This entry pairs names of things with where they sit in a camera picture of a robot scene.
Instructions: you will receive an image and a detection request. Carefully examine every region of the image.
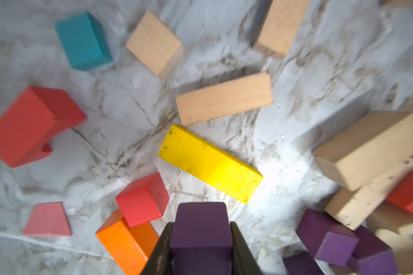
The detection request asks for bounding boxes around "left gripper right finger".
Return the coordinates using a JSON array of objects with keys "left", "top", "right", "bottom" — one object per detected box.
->
[{"left": 230, "top": 222, "right": 263, "bottom": 275}]

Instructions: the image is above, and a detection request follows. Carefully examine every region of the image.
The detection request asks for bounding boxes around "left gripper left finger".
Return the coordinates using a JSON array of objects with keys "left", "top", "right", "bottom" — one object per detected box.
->
[{"left": 140, "top": 222, "right": 174, "bottom": 275}]

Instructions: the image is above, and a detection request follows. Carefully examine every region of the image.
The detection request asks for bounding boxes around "orange block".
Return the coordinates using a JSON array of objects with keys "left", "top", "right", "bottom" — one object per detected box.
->
[{"left": 95, "top": 210, "right": 159, "bottom": 275}]

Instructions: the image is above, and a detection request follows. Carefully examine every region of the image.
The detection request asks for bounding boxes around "purple little cube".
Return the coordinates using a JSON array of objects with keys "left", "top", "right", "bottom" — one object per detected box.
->
[{"left": 283, "top": 252, "right": 324, "bottom": 275}]

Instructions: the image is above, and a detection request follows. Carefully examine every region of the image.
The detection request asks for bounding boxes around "red cube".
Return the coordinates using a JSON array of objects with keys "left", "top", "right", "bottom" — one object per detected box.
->
[{"left": 115, "top": 173, "right": 169, "bottom": 228}]

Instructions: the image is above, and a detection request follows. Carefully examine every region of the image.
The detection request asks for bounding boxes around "purple small block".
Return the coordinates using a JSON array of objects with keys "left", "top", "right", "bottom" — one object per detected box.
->
[{"left": 296, "top": 209, "right": 359, "bottom": 267}]

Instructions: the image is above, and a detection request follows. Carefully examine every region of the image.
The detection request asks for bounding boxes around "long yellow block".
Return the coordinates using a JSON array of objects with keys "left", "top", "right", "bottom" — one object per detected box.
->
[{"left": 158, "top": 124, "right": 263, "bottom": 204}]

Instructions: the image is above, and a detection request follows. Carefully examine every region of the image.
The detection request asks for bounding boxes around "pink wedge block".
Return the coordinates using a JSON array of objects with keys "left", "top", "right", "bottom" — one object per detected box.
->
[{"left": 22, "top": 202, "right": 72, "bottom": 237}]

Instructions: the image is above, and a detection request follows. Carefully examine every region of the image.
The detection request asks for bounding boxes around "natural wood short bar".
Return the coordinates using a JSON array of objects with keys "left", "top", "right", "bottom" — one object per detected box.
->
[{"left": 176, "top": 72, "right": 273, "bottom": 126}]

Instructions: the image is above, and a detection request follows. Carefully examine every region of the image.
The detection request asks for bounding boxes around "natural wood thick block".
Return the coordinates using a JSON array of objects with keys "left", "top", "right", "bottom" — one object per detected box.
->
[{"left": 313, "top": 112, "right": 413, "bottom": 191}]

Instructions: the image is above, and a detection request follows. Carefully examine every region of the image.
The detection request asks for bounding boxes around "red curved arch block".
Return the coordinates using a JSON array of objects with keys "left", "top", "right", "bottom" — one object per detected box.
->
[{"left": 386, "top": 172, "right": 413, "bottom": 213}]

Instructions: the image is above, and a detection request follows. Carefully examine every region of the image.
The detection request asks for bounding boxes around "natural wood cube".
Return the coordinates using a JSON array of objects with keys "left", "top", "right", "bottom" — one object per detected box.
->
[{"left": 126, "top": 10, "right": 184, "bottom": 80}]

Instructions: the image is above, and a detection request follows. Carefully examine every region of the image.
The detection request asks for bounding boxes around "teal small cube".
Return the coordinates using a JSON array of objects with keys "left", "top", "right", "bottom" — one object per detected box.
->
[{"left": 55, "top": 11, "right": 112, "bottom": 71}]

